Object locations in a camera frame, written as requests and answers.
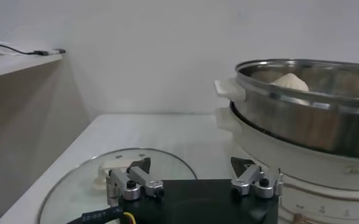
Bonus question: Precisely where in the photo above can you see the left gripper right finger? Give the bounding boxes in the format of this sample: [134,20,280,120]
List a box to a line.
[230,156,285,200]

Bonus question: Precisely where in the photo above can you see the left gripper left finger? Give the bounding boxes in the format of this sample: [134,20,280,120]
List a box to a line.
[105,156,165,208]

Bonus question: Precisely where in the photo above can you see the round glass pot lid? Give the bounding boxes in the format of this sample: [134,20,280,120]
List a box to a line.
[37,147,198,224]

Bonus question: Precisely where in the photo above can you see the white steamed baozi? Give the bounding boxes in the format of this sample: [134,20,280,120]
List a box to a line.
[270,72,310,93]

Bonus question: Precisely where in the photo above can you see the stainless steel steamer basket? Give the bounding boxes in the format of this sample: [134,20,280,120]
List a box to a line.
[214,58,359,159]

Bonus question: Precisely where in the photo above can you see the white electric cooking pot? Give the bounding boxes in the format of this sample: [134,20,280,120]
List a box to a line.
[215,102,359,224]

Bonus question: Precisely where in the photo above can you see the white side desk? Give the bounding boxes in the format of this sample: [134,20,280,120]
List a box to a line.
[0,42,66,81]

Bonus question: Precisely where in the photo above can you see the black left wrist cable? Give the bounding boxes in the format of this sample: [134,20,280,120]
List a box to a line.
[65,206,137,224]

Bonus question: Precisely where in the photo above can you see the black cable with adapter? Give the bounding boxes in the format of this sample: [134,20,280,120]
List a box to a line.
[0,44,66,57]

